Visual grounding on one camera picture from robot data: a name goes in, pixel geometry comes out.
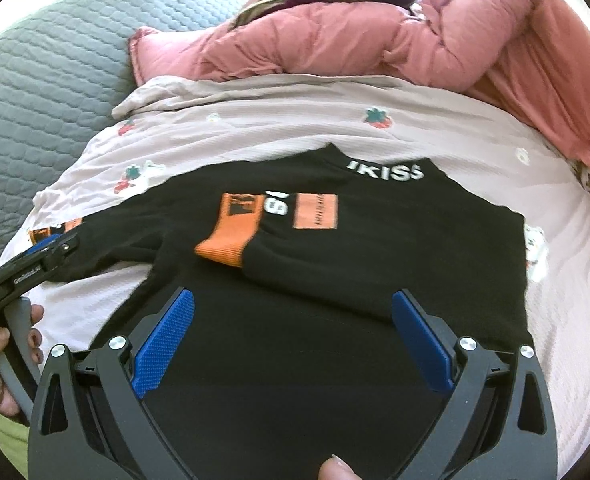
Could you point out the person's right hand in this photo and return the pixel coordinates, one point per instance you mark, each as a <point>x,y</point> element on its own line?
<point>337,470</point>

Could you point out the salmon pink duvet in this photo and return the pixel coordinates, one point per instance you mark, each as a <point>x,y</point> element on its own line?
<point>325,45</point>

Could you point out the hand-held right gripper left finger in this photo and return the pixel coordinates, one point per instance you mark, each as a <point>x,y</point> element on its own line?
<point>167,330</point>

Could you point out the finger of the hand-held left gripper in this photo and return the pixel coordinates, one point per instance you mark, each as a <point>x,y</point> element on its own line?
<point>47,245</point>
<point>40,262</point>

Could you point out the person's left forearm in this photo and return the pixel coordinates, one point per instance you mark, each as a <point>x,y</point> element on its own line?
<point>5,440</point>

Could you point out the black sweater with orange cuffs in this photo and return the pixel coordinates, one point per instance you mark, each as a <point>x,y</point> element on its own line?
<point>285,340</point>

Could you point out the pink printed blanket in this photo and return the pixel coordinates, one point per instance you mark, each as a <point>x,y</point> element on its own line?
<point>275,120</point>

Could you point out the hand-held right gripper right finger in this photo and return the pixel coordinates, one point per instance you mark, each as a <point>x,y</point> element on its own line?
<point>422,340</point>

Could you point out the grey quilted pillow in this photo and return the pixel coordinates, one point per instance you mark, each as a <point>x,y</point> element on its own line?
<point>50,85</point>

